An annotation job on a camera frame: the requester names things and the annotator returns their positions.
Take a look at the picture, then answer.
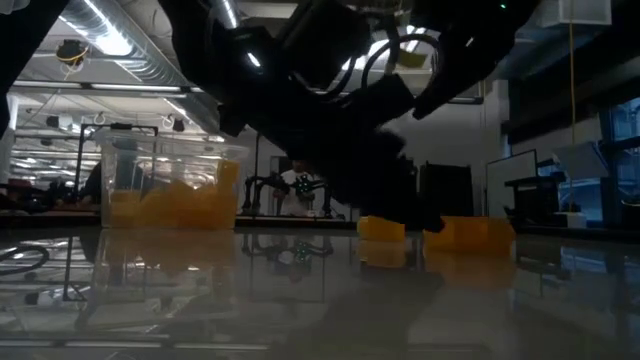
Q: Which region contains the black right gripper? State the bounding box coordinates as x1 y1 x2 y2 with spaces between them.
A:
412 24 521 121

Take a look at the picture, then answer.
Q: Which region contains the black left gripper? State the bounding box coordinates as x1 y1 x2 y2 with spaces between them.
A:
279 94 446 235

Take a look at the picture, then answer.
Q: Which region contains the black cabinet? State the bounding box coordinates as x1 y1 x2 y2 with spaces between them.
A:
419 162 475 217

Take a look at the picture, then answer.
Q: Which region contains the whiteboard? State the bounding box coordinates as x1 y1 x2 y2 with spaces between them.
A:
485 148 539 202

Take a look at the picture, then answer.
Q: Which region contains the person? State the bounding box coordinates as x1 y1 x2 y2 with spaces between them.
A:
279 159 324 217
79 139 149 207

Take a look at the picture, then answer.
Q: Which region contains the black desk shelf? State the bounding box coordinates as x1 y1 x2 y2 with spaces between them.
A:
503 172 567 204

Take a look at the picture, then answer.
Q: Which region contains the white angled panel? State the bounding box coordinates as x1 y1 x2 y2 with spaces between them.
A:
552 141 612 181

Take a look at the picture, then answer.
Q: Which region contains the white ceiling box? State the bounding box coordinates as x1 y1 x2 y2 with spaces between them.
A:
541 0 613 27

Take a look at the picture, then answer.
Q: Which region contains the clear plastic bin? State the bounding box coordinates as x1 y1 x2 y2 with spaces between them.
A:
94 128 250 231

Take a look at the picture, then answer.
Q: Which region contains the long metal ceiling pipe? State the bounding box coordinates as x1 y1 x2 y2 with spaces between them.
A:
9 78 485 106

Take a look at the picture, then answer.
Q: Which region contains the yellow black ceiling reel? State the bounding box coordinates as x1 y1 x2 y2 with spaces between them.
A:
54 38 91 69

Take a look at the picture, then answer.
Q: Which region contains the white column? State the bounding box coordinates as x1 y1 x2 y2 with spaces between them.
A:
2 94 20 171

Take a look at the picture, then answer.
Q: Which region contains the round metal air duct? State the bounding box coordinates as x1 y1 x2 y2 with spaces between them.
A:
212 0 242 30

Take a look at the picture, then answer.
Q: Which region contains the large ribbed air duct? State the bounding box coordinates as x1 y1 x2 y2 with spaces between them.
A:
59 0 201 89

